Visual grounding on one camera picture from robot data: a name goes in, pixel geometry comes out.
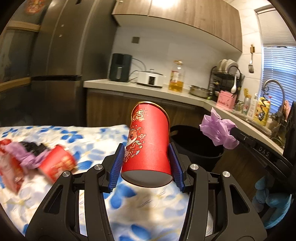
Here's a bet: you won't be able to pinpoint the red paper cup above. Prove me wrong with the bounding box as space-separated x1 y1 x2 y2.
121 101 173 188
38 145 76 183

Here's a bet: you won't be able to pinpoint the purple nitrile glove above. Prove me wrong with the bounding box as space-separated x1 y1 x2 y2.
199 108 239 150
5 142 51 169

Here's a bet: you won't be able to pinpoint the black plastic bag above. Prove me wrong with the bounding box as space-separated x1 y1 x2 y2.
20 141 48 157

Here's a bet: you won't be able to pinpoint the red snack package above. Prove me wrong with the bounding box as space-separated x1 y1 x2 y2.
1 139 25 194

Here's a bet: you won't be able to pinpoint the black trash bin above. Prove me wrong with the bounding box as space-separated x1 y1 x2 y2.
170 125 224 172

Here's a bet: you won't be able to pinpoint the steel kitchen faucet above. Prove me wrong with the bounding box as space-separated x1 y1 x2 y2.
261 79 285 123

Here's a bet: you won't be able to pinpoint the blue gloved hand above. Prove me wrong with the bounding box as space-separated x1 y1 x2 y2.
252 176 292 230

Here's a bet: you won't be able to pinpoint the steel sink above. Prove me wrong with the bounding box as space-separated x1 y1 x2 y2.
233 111 285 149

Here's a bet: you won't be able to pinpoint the yellow detergent bottle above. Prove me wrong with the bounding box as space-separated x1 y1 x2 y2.
253 97 270 126

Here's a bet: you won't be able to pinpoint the pink hanging cloth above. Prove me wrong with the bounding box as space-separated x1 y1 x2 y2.
283 100 290 120

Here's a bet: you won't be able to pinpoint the wooden lower cabinets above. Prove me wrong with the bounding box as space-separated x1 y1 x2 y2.
86 89 267 198

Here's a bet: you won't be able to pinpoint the wooden cabinets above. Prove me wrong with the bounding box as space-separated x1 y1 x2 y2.
112 1 242 53
86 89 267 198

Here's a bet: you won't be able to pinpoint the beer can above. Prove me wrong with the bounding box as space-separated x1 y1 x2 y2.
242 95 251 115

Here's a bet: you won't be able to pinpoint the steel bowl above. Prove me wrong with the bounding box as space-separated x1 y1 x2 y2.
189 85 210 98

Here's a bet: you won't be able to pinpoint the pink utensil holder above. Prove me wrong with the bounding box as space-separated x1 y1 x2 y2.
216 90 237 110

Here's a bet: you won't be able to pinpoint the window blinds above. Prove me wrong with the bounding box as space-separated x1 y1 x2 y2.
261 47 296 105

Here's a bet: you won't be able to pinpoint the cooking oil bottle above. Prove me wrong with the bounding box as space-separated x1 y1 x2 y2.
169 60 185 92

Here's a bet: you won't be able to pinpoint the white slow cooker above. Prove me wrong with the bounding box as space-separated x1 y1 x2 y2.
137 69 164 88

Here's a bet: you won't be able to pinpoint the hanging spatula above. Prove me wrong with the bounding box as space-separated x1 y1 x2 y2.
248 44 255 74

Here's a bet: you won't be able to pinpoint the black dish rack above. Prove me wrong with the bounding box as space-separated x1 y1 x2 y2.
208 59 245 97

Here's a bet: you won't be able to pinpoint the dark steel refrigerator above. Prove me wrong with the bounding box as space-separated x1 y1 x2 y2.
23 0 118 127

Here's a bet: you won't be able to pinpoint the wooden upper cabinets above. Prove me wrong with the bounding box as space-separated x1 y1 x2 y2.
112 1 242 53

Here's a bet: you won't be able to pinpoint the wooden glass door cabinet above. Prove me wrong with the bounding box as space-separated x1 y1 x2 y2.
1 1 51 127

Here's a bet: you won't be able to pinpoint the red flower decoration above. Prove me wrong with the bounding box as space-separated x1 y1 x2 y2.
25 0 46 15

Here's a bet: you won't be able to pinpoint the wall socket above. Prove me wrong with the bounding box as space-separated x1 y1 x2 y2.
132 37 140 44

